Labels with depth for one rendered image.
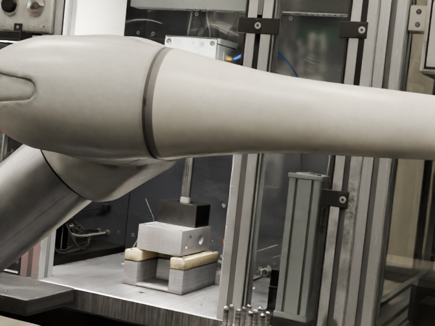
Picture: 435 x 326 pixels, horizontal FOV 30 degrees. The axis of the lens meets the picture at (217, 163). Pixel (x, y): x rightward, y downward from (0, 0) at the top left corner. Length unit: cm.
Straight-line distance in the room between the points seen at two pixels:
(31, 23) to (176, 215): 46
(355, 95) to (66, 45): 26
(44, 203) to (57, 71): 24
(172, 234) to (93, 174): 69
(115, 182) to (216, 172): 98
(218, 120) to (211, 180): 118
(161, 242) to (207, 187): 33
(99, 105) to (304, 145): 18
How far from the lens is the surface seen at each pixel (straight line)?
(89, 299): 152
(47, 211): 92
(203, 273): 161
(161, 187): 191
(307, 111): 67
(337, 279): 131
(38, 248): 157
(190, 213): 160
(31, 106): 73
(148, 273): 162
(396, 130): 69
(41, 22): 157
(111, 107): 69
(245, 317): 127
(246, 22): 136
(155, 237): 156
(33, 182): 91
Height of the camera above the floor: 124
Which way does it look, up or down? 3 degrees down
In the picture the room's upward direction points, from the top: 6 degrees clockwise
